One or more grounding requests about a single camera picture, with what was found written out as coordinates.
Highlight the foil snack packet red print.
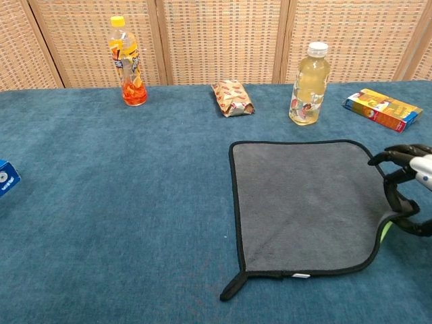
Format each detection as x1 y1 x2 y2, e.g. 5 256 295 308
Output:
211 79 257 119

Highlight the woven rattan folding screen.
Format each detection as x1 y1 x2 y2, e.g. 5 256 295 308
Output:
0 0 432 92

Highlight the teal table cloth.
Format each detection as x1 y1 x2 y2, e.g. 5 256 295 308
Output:
0 80 432 324

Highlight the pale yellow drink bottle white cap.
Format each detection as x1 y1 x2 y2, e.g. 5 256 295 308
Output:
288 41 331 127

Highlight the yellow and blue carton box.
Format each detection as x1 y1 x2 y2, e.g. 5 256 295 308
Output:
342 88 424 134

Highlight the orange drink bottle yellow cap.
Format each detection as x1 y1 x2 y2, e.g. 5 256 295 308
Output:
107 15 149 107

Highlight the grey and green cloth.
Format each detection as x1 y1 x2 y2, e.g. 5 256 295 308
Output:
219 139 399 303

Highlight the blue cardboard box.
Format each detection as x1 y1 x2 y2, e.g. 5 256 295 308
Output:
0 159 22 198

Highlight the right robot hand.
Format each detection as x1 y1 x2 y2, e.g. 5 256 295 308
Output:
367 143 432 238

